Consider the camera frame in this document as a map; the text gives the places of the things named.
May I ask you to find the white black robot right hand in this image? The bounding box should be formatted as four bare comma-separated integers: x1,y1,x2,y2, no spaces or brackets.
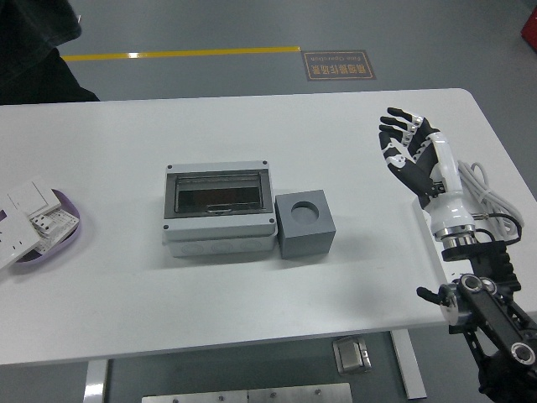
378,107,477,240

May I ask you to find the grey electrical box with lid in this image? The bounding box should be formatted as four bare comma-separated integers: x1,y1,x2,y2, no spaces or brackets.
162,159,279,259

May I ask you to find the grey cube with round hole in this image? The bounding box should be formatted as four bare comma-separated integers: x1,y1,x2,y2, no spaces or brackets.
274,190,336,259

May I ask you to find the metal floor socket box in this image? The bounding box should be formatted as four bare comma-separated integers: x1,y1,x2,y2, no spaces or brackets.
332,335,373,374

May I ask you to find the white table leg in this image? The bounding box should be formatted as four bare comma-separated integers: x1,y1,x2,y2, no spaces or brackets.
82,359,109,403
389,330,428,400

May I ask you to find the brown floor sign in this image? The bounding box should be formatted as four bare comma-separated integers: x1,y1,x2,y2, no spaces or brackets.
301,50,378,81

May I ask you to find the red object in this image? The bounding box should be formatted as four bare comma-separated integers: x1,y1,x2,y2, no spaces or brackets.
519,8,537,43

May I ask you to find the purple tray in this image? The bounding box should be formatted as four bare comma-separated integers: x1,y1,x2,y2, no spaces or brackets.
8,188,81,266

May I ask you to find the white socket module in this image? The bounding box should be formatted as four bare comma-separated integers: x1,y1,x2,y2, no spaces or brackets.
27,208,80,255

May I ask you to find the large white socket panel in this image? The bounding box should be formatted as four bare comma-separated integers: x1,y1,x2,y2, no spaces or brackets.
0,200,43,270

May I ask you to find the person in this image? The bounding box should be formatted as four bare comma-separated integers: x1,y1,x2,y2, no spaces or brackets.
0,0,101,105

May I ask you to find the white power strip cord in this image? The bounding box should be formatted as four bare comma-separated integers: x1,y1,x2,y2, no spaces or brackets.
456,159,525,244

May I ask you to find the grey metal base plate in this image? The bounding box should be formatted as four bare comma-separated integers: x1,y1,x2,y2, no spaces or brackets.
141,382,353,403

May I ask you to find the white switch panel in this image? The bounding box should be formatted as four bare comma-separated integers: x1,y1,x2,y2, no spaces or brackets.
7,180,63,220

